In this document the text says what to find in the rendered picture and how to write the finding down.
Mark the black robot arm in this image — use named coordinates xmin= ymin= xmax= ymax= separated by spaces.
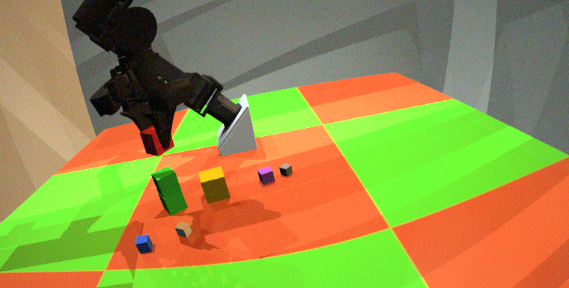
xmin=72 ymin=0 xmax=242 ymax=130

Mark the red block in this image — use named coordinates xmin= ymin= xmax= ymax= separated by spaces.
xmin=140 ymin=125 xmax=174 ymax=157

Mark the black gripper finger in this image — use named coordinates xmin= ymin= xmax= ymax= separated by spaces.
xmin=142 ymin=106 xmax=177 ymax=149
xmin=120 ymin=102 xmax=153 ymax=132

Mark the blue block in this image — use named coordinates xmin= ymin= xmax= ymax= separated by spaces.
xmin=136 ymin=234 xmax=153 ymax=254

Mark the tan block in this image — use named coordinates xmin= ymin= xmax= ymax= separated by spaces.
xmin=175 ymin=221 xmax=192 ymax=238

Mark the green block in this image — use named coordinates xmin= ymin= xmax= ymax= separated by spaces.
xmin=151 ymin=166 xmax=182 ymax=199
xmin=158 ymin=191 xmax=188 ymax=216

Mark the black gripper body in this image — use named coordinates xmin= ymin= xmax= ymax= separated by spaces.
xmin=115 ymin=49 xmax=195 ymax=111

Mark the small purple block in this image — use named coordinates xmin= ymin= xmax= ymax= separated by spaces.
xmin=258 ymin=166 xmax=275 ymax=185

